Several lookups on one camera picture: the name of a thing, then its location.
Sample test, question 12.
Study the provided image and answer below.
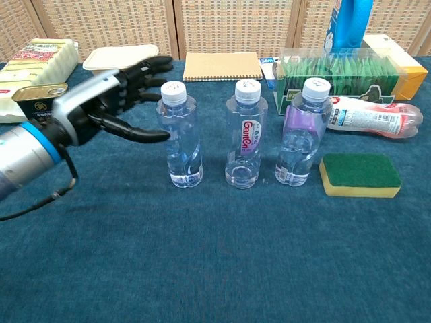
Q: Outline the black and silver left hand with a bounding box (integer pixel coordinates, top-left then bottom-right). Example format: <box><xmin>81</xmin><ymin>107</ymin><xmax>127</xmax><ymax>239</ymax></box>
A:
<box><xmin>52</xmin><ymin>55</ymin><xmax>174</xmax><ymax>147</ymax></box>

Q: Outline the clear water bottle white cap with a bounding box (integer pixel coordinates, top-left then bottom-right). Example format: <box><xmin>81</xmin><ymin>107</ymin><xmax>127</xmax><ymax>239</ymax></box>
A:
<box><xmin>274</xmin><ymin>77</ymin><xmax>334</xmax><ymax>188</ymax></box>
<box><xmin>224</xmin><ymin>79</ymin><xmax>269</xmax><ymax>190</ymax></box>
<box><xmin>156</xmin><ymin>80</ymin><xmax>204</xmax><ymax>188</ymax></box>

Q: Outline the beige lidded food container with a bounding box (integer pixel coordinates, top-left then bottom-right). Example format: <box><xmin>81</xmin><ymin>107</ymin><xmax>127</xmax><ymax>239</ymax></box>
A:
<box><xmin>81</xmin><ymin>44</ymin><xmax>160</xmax><ymax>73</ymax></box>

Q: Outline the black luncheon meat can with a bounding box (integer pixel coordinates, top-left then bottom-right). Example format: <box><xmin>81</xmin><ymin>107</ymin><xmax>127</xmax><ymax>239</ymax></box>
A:
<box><xmin>11</xmin><ymin>82</ymin><xmax>69</xmax><ymax>124</ymax></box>

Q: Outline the yellow sponge multipack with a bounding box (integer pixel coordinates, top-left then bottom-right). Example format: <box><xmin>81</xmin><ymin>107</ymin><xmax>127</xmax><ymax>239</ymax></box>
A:
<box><xmin>0</xmin><ymin>38</ymin><xmax>80</xmax><ymax>124</ymax></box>

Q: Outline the brown spiral notebook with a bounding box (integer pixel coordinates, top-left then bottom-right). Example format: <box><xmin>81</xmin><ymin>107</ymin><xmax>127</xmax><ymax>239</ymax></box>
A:
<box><xmin>182</xmin><ymin>52</ymin><xmax>263</xmax><ymax>83</ymax></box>

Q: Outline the woven folding screen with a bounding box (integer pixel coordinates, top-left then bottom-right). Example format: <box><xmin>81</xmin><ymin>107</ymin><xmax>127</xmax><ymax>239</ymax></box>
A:
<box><xmin>0</xmin><ymin>0</ymin><xmax>431</xmax><ymax>63</ymax></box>

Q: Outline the dark blue table mat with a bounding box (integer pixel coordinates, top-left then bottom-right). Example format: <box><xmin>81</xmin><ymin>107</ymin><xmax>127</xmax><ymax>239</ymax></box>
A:
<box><xmin>0</xmin><ymin>55</ymin><xmax>431</xmax><ymax>323</ymax></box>

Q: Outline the clear box of green sachets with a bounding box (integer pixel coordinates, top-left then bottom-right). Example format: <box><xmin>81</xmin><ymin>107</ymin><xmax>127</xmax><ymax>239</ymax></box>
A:
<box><xmin>273</xmin><ymin>47</ymin><xmax>410</xmax><ymax>116</ymax></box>

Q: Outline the blue pump dispenser bottle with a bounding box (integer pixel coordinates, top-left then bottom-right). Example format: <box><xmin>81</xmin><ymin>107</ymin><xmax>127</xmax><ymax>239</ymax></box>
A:
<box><xmin>323</xmin><ymin>0</ymin><xmax>374</xmax><ymax>55</ymax></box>

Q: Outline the green and yellow scouring sponge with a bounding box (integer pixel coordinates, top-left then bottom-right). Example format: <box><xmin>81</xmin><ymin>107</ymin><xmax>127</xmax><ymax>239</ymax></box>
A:
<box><xmin>318</xmin><ymin>153</ymin><xmax>403</xmax><ymax>199</ymax></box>

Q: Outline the red and white labelled bottle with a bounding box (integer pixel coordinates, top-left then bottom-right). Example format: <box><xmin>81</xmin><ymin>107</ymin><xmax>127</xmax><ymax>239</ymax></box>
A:
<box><xmin>325</xmin><ymin>96</ymin><xmax>424</xmax><ymax>141</ymax></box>

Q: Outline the white and orange carton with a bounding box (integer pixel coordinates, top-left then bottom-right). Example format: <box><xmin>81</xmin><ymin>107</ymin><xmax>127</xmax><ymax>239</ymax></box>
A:
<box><xmin>362</xmin><ymin>33</ymin><xmax>429</xmax><ymax>101</ymax></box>

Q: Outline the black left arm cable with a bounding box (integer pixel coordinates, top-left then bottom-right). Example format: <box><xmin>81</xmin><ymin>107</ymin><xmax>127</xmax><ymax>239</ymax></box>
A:
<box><xmin>0</xmin><ymin>144</ymin><xmax>80</xmax><ymax>222</ymax></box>

